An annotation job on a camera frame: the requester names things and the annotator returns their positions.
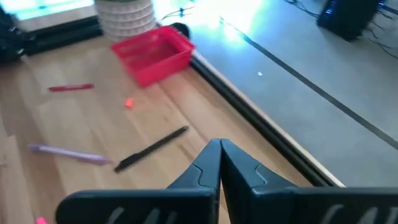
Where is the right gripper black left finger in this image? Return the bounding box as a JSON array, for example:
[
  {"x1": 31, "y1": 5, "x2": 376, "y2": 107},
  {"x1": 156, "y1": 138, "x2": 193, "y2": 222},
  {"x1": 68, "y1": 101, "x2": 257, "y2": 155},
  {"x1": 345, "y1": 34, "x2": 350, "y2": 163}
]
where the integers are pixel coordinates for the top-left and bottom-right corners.
[{"x1": 55, "y1": 138, "x2": 222, "y2": 224}]

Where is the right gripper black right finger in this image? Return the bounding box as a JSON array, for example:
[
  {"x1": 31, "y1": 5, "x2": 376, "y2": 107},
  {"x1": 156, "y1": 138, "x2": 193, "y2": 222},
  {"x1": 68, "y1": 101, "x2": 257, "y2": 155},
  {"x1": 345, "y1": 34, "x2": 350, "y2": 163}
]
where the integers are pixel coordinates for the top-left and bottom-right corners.
[{"x1": 220, "y1": 138, "x2": 398, "y2": 224}]

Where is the black pen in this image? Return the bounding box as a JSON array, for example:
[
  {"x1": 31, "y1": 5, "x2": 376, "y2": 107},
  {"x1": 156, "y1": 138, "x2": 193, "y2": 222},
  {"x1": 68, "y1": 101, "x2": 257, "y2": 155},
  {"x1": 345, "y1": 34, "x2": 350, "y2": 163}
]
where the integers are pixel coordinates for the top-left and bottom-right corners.
[{"x1": 113, "y1": 125, "x2": 190, "y2": 174}]

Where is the purple pen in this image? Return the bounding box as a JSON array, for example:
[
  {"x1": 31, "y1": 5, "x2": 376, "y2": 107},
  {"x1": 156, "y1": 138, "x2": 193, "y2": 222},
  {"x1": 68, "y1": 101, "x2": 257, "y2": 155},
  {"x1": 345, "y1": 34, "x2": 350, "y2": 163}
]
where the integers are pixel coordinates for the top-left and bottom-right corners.
[{"x1": 27, "y1": 143, "x2": 112, "y2": 166}]

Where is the short red pen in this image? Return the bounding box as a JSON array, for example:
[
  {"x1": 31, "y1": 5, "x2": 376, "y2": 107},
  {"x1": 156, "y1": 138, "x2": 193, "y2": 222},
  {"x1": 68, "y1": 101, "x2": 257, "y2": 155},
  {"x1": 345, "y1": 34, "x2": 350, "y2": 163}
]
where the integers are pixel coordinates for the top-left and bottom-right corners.
[{"x1": 47, "y1": 83, "x2": 95, "y2": 93}]

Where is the red plastic bin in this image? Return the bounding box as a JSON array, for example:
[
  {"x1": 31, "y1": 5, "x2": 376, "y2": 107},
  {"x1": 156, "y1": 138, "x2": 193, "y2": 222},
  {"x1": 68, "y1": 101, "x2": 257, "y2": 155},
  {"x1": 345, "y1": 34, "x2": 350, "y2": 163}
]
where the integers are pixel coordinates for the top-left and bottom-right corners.
[{"x1": 110, "y1": 25, "x2": 196, "y2": 88}]

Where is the green plant in patterned pot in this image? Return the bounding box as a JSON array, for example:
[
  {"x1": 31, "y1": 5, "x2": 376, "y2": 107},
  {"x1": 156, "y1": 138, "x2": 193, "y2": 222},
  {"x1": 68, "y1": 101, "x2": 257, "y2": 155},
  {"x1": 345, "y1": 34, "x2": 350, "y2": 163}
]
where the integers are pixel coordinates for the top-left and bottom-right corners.
[{"x1": 94, "y1": 0, "x2": 157, "y2": 43}]

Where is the black floor equipment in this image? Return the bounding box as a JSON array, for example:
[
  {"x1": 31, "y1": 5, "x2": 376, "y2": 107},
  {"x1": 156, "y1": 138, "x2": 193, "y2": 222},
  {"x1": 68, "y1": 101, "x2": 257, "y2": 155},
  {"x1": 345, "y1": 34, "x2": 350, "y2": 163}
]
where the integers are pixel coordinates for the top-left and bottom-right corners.
[{"x1": 316, "y1": 0, "x2": 382, "y2": 42}]

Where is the black floor cable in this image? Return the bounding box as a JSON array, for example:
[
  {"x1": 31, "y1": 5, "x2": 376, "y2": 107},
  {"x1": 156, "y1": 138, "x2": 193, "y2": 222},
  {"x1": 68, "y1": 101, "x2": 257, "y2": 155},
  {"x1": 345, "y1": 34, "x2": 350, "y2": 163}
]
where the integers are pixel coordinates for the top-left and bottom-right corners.
[
  {"x1": 363, "y1": 18, "x2": 398, "y2": 60},
  {"x1": 284, "y1": 0, "x2": 320, "y2": 18}
]

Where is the yellow-white floor cable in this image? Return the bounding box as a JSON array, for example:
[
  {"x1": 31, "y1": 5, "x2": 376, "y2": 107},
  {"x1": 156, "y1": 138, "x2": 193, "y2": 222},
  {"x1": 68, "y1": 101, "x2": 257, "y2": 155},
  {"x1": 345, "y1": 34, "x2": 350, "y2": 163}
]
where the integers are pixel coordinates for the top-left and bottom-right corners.
[{"x1": 160, "y1": 5, "x2": 196, "y2": 21}]

